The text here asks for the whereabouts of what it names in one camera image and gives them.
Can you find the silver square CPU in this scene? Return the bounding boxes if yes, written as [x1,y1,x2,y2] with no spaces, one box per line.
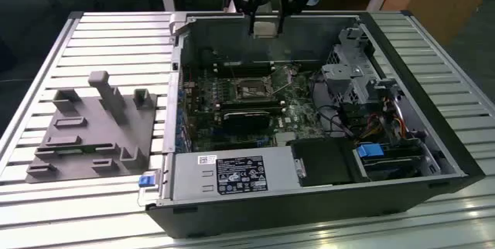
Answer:
[255,21,281,39]

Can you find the grey plastic parts rack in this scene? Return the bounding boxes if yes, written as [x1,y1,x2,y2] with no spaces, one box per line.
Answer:
[22,71,159,185]

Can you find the silver finned heat sink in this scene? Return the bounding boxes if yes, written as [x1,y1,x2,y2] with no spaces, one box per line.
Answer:
[275,131,297,145]

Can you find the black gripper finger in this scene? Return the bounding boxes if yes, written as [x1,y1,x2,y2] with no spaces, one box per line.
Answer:
[247,0,271,38]
[269,0,293,37]

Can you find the blue case latch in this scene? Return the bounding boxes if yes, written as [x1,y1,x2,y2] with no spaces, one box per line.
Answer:
[137,170,161,188]

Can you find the black plastic drive cover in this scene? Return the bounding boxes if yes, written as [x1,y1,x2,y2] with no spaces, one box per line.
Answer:
[289,138,367,188]

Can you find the wooden cabinet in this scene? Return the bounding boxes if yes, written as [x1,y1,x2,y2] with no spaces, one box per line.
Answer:
[380,0,495,47]

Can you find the grey power supply unit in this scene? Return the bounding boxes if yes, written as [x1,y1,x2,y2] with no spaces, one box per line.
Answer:
[169,146,303,200]

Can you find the blue disk carrier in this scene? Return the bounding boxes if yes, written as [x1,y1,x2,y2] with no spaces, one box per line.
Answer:
[356,142,424,182]

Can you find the CPU socket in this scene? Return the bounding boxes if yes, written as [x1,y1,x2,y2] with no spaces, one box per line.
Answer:
[227,76,279,101]

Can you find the green motherboard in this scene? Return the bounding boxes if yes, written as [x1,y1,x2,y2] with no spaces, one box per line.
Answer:
[179,60,348,153]

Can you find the silver metal drive cage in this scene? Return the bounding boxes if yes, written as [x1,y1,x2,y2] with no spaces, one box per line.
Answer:
[320,27,399,105]

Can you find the black open PC case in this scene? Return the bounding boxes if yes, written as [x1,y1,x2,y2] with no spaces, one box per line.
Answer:
[144,10,487,240]

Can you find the yellow orange power wires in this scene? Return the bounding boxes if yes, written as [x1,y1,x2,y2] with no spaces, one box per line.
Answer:
[359,114,407,141]

